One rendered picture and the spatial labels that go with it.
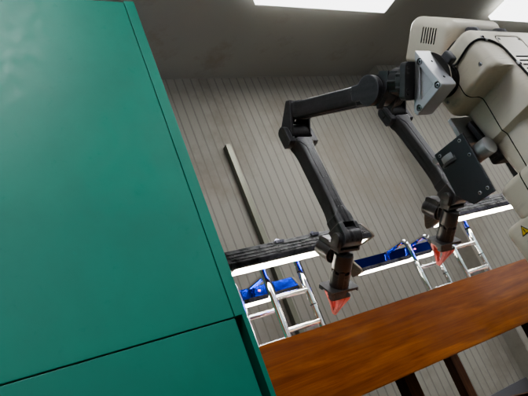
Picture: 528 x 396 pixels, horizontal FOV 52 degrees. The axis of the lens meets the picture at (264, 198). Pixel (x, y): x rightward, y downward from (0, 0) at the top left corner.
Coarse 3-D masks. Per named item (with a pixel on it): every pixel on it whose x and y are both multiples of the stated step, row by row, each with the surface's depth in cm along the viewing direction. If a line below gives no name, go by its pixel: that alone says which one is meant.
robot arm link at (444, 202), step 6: (444, 192) 173; (426, 198) 183; (432, 198) 180; (438, 198) 181; (444, 198) 173; (450, 198) 171; (426, 204) 182; (432, 204) 181; (438, 204) 179; (444, 204) 174; (450, 204) 172; (456, 204) 176; (462, 204) 177; (426, 210) 182; (432, 210) 180; (432, 216) 180
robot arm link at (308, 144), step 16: (288, 144) 164; (304, 144) 164; (304, 160) 163; (320, 160) 162; (320, 176) 158; (320, 192) 157; (336, 192) 157; (336, 208) 153; (336, 224) 151; (352, 224) 153; (352, 240) 150
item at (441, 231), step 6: (438, 228) 179; (444, 228) 177; (450, 228) 176; (438, 234) 179; (444, 234) 177; (450, 234) 177; (432, 240) 178; (438, 240) 179; (444, 240) 178; (450, 240) 178; (456, 240) 180; (438, 246) 176; (444, 246) 176
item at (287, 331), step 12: (276, 240) 180; (300, 264) 200; (264, 276) 191; (300, 276) 198; (300, 288) 195; (276, 300) 188; (312, 300) 195; (276, 312) 187; (300, 324) 188; (312, 324) 190; (324, 324) 192; (288, 336) 184
